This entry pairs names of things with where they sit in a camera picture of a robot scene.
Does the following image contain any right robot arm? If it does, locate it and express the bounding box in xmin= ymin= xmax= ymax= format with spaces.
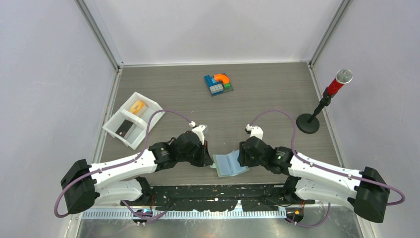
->
xmin=238 ymin=136 xmax=390 ymax=223

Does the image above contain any orange card stack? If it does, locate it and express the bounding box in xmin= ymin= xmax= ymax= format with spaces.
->
xmin=128 ymin=100 xmax=148 ymax=117

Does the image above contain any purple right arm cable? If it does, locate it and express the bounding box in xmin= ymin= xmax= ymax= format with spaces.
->
xmin=246 ymin=110 xmax=406 ymax=229

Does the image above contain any red microphone on stand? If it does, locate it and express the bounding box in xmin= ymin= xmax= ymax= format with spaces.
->
xmin=296 ymin=69 xmax=353 ymax=134

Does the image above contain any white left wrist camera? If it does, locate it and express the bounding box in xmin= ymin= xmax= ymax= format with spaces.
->
xmin=189 ymin=121 xmax=208 ymax=144

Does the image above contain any black card in tray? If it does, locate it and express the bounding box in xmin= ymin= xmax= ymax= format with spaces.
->
xmin=115 ymin=119 xmax=133 ymax=137

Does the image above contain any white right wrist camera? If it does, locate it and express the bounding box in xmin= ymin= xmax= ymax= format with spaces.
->
xmin=245 ymin=124 xmax=263 ymax=140

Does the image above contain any white two-compartment tray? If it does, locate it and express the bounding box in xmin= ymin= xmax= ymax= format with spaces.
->
xmin=103 ymin=92 xmax=164 ymax=150

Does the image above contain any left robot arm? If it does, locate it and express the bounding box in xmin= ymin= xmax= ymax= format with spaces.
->
xmin=54 ymin=125 xmax=213 ymax=218

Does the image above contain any colourful toy block set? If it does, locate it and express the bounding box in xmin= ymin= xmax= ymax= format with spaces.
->
xmin=204 ymin=73 xmax=234 ymax=97

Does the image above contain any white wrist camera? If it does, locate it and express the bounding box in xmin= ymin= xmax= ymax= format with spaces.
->
xmin=245 ymin=124 xmax=263 ymax=140
xmin=189 ymin=121 xmax=208 ymax=144

